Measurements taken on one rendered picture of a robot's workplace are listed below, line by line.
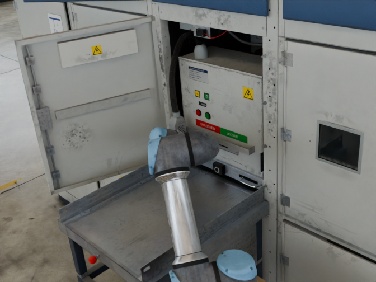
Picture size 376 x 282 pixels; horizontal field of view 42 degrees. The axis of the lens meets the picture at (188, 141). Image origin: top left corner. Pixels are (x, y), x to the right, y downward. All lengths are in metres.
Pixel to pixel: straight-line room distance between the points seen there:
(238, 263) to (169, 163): 0.37
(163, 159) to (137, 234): 0.55
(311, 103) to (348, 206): 0.40
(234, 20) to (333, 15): 0.45
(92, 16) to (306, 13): 1.31
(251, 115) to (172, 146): 0.61
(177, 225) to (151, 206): 0.65
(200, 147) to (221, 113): 0.66
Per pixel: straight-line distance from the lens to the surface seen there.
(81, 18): 2.78
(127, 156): 2.49
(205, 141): 1.59
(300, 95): 1.82
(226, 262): 1.55
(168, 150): 1.57
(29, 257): 3.51
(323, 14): 1.69
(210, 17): 2.04
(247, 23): 1.92
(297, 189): 2.00
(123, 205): 2.23
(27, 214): 3.95
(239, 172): 2.26
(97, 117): 2.36
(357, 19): 1.63
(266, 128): 2.01
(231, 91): 2.12
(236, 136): 2.20
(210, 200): 2.19
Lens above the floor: 2.06
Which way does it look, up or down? 27 degrees down
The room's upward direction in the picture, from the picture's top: 5 degrees counter-clockwise
